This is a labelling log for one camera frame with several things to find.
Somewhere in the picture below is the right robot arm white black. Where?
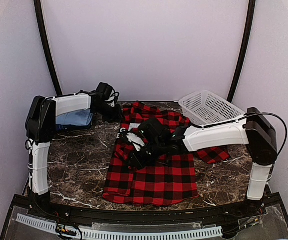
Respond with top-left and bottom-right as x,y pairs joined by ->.
126,107 -> 282,217

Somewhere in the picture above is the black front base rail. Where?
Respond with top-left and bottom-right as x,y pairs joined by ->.
6,193 -> 288,232

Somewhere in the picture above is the white plastic mesh basket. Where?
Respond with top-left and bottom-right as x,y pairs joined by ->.
178,90 -> 245,126

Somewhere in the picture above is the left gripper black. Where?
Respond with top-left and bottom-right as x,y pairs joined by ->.
94,101 -> 126,123

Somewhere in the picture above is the black frame post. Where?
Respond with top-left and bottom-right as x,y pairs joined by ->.
33,0 -> 63,96
226,0 -> 256,103

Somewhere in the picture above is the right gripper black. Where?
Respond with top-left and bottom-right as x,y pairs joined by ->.
124,139 -> 165,170

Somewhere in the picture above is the red black plaid shirt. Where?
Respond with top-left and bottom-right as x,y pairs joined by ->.
101,101 -> 231,207

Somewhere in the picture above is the left black frame post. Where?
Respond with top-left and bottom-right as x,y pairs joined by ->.
33,0 -> 63,96

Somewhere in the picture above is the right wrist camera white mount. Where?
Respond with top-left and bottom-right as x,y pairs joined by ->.
125,132 -> 146,152

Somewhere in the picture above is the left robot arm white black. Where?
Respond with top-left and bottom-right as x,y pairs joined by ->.
25,82 -> 123,196

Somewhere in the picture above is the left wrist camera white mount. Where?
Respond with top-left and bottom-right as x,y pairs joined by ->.
105,91 -> 120,108

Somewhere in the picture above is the folded dark navy shirt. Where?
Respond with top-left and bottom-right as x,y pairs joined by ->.
55,123 -> 92,132

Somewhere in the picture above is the folded light blue shirt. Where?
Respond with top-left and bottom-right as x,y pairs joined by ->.
55,109 -> 94,127

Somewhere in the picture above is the white slotted cable duct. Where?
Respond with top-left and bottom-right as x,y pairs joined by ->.
15,213 -> 223,240

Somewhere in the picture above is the right black frame post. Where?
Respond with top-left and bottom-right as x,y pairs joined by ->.
226,0 -> 256,103

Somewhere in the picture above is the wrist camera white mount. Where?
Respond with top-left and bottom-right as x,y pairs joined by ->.
105,91 -> 120,108
125,132 -> 146,152

